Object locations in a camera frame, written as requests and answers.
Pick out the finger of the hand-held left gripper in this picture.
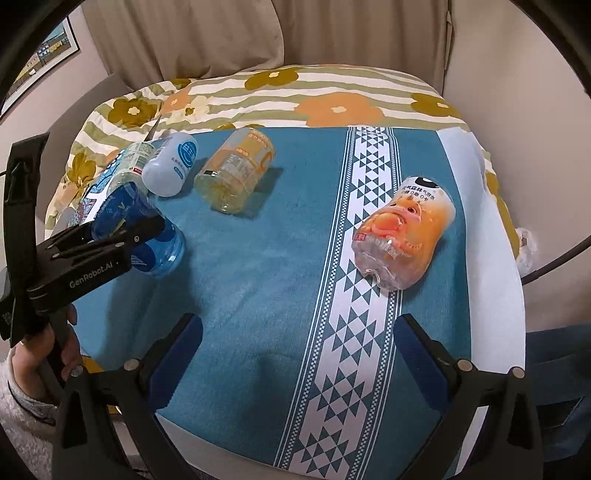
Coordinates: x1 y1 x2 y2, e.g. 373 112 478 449
44 224 98 252
51 215 167 260

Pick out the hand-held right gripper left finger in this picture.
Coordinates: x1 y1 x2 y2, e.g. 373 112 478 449
55 313 204 480

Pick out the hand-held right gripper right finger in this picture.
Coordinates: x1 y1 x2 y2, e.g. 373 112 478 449
394 314 544 480

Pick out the blue label plastic bottle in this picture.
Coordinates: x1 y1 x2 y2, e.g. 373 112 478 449
91 181 186 280

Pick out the person's left forearm white sleeve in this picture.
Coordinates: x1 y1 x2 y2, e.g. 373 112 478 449
0 353 64 480

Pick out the person's left hand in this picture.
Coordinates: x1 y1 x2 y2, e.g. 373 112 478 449
6 305 80 387

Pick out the clear bottle blue printed label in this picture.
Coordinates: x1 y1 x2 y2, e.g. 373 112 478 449
68 158 124 228

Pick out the clear bottle green white label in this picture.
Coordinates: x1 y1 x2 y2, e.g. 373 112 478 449
107 140 156 186

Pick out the white bottle with blue label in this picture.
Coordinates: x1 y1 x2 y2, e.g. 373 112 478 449
141 132 199 198

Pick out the white cloth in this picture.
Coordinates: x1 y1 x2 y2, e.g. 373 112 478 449
436 129 525 480

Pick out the yellow label plastic bottle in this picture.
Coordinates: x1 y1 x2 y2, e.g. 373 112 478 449
193 128 277 214

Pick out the grey upholstered furniture edge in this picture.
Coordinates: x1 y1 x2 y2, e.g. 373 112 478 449
0 73 134 222

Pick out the teal patterned cloth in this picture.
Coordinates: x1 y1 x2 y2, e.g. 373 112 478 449
73 124 477 480

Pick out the orange cartoon label plastic bottle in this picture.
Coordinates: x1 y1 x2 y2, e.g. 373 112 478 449
351 175 458 292

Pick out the person's blue jeans leg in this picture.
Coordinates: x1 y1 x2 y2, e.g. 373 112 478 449
522 325 591 462

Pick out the white fluffy object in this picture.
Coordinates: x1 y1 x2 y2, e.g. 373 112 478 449
514 225 542 274

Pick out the floral striped blanket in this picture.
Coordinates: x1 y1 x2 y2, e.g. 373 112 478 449
44 64 517 245

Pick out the beige curtain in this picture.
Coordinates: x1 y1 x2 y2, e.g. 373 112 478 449
82 0 454 89

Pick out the black cable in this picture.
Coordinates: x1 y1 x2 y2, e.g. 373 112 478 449
521 230 591 285

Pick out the framed wall picture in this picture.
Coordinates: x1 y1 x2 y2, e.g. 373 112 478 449
0 17 82 117

